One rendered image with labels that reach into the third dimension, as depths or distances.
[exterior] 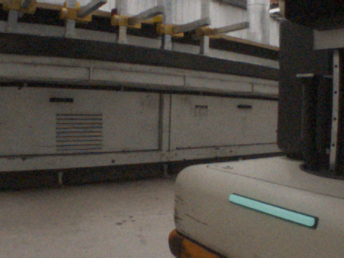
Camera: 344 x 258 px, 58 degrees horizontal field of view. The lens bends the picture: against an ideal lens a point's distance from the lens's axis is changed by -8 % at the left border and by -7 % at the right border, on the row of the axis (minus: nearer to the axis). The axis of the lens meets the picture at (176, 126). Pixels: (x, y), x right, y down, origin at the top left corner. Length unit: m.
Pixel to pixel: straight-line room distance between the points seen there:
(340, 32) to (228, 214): 0.45
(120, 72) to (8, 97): 0.54
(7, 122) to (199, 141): 1.16
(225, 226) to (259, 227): 0.09
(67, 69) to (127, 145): 0.60
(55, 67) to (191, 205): 0.95
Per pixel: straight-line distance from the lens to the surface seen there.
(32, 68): 1.46
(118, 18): 1.58
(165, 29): 1.70
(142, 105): 1.89
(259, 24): 6.99
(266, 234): 0.59
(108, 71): 1.56
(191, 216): 0.74
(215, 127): 2.21
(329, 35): 0.79
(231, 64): 1.93
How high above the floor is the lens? 0.41
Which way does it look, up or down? 3 degrees down
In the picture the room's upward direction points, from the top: 2 degrees clockwise
